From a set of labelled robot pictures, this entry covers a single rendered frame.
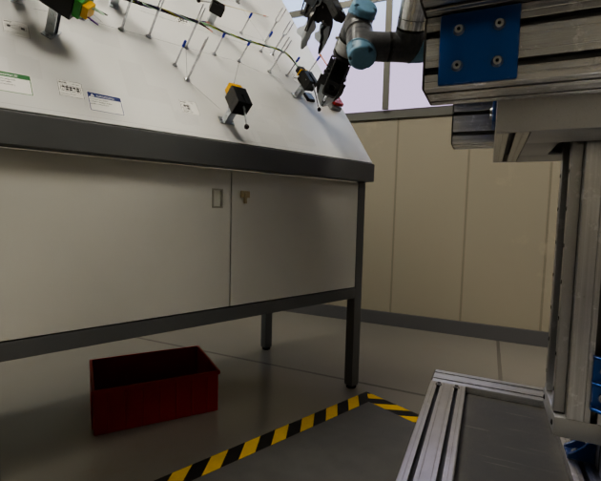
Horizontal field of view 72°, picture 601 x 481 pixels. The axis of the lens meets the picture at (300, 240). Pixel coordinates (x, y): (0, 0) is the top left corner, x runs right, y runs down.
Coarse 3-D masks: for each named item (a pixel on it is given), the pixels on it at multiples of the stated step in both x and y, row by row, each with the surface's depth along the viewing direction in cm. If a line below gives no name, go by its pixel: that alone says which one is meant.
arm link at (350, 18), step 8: (360, 0) 111; (368, 0) 112; (352, 8) 111; (360, 8) 110; (368, 8) 111; (376, 8) 112; (352, 16) 112; (360, 16) 111; (368, 16) 111; (344, 24) 116; (344, 32) 117; (344, 40) 118
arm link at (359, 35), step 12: (360, 24) 110; (348, 36) 111; (360, 36) 108; (372, 36) 108; (384, 36) 108; (348, 48) 109; (360, 48) 106; (372, 48) 107; (384, 48) 108; (348, 60) 110; (360, 60) 109; (372, 60) 109; (384, 60) 112
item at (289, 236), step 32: (256, 192) 124; (288, 192) 132; (320, 192) 141; (352, 192) 152; (256, 224) 124; (288, 224) 133; (320, 224) 142; (352, 224) 153; (256, 256) 125; (288, 256) 134; (320, 256) 143; (352, 256) 154; (256, 288) 126; (288, 288) 135; (320, 288) 144
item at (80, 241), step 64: (0, 192) 83; (64, 192) 90; (128, 192) 99; (192, 192) 110; (0, 256) 83; (64, 256) 91; (128, 256) 100; (192, 256) 111; (0, 320) 84; (64, 320) 92; (128, 320) 101
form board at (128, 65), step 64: (0, 0) 94; (192, 0) 143; (256, 0) 174; (0, 64) 85; (64, 64) 94; (128, 64) 107; (192, 64) 123; (256, 64) 144; (192, 128) 107; (256, 128) 123; (320, 128) 145
